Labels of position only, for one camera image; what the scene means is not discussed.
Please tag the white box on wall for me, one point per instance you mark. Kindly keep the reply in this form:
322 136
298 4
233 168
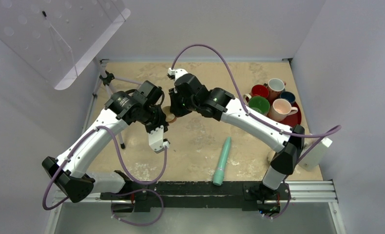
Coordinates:
315 155

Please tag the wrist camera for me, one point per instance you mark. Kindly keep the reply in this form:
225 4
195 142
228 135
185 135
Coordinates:
156 140
175 74

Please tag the red glossy mug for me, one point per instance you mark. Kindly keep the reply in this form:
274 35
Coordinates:
259 90

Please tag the red round tray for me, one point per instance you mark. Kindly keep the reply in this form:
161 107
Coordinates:
295 119

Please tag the aluminium frame rail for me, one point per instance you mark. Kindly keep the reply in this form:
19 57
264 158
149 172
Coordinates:
144 105

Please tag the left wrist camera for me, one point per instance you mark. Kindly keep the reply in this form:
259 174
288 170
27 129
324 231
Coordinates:
156 140

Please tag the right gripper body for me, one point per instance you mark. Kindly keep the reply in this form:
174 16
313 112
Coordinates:
182 106

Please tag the teal pen tube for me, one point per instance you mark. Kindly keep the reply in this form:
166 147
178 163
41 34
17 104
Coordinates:
219 173

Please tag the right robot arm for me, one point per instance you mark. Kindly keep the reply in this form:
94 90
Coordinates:
223 106

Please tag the pink brown mug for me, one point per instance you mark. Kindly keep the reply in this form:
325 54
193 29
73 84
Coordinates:
275 87

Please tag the small orange cup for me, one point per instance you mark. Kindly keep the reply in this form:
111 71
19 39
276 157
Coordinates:
170 117

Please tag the large white cat mug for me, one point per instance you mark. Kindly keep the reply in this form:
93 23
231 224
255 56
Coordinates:
257 103

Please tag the tripod stand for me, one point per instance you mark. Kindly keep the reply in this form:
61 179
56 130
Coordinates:
105 79

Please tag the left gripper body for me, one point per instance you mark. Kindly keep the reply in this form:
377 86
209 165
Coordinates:
154 117

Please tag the clear acrylic panel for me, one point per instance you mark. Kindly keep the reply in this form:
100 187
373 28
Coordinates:
60 38

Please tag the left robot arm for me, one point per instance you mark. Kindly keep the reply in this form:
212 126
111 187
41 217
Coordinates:
69 170

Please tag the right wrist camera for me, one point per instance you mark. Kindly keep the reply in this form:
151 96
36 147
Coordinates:
175 74

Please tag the blue mug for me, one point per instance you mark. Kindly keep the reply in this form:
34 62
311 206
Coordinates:
289 96

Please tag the pink white mug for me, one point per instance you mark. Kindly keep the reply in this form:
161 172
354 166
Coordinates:
280 109

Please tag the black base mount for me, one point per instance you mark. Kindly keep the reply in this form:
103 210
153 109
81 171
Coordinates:
243 195

